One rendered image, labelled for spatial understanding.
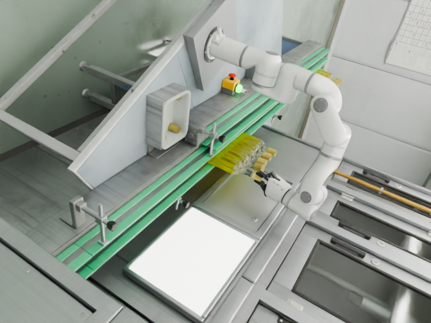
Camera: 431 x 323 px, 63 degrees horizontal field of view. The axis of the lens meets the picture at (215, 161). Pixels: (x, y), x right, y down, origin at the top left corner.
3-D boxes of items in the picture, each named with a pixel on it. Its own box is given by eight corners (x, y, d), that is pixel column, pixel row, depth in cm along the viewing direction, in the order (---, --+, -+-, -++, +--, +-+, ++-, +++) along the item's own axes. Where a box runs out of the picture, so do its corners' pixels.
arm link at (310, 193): (325, 150, 142) (306, 196, 148) (311, 150, 132) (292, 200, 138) (345, 158, 137) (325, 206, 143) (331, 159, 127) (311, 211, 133)
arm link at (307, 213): (323, 192, 135) (333, 190, 142) (300, 178, 140) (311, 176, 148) (306, 224, 140) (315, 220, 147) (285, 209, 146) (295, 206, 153)
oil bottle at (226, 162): (199, 159, 168) (237, 177, 160) (199, 149, 165) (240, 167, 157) (205, 154, 172) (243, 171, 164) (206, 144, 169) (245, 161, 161)
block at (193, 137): (183, 141, 162) (195, 147, 159) (185, 124, 156) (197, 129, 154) (188, 138, 164) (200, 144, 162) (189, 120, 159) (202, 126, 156)
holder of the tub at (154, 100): (145, 153, 151) (160, 161, 148) (146, 95, 135) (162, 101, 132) (170, 138, 163) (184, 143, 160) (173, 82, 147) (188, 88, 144)
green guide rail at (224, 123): (202, 131, 159) (218, 137, 156) (203, 129, 158) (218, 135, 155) (321, 47, 286) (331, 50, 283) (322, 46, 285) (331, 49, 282)
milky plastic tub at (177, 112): (146, 143, 147) (162, 152, 144) (147, 95, 134) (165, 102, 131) (172, 128, 160) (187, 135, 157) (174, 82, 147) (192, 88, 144)
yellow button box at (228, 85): (220, 91, 188) (232, 95, 186) (222, 77, 184) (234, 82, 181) (226, 87, 193) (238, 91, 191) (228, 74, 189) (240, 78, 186)
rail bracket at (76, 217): (60, 222, 117) (110, 256, 109) (52, 184, 107) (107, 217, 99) (72, 215, 120) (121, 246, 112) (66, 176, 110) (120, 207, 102)
